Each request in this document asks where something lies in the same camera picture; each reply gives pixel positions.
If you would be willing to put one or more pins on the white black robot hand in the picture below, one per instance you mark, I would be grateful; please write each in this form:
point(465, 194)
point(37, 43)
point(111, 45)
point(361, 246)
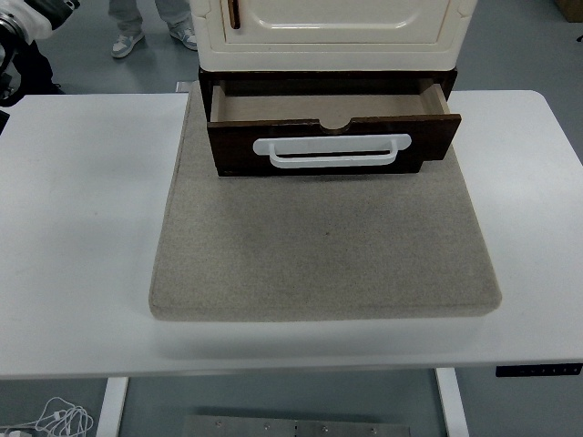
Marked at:
point(34, 18)

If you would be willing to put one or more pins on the dark brown wooden drawer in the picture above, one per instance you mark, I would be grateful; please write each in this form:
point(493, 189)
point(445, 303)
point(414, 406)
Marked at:
point(228, 145)

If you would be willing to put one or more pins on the dark brown wooden cabinet base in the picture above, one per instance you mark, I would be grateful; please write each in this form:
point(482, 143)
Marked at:
point(319, 76)

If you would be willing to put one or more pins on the cream plastic cabinet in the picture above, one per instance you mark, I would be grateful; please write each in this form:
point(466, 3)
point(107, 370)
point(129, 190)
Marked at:
point(328, 54)

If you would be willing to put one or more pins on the person's leg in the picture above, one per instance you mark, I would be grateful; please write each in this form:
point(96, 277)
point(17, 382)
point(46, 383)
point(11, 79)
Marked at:
point(182, 34)
point(125, 43)
point(38, 68)

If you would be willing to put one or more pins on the grey floor plate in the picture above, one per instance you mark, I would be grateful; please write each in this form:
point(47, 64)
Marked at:
point(183, 87)

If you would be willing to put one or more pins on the beige fabric mat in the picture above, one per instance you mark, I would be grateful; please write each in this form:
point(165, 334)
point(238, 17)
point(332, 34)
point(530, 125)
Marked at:
point(319, 255)

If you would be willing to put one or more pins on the white table leg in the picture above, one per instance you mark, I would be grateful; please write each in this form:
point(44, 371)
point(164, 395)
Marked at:
point(453, 405)
point(111, 407)

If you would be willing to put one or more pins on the grey metal plate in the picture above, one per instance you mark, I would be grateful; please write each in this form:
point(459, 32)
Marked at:
point(296, 428)

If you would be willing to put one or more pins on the cardboard box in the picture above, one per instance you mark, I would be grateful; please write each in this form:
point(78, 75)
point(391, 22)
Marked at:
point(571, 8)

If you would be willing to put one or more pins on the black table control panel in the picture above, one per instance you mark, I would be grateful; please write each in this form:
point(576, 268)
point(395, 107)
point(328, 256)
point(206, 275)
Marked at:
point(537, 370)

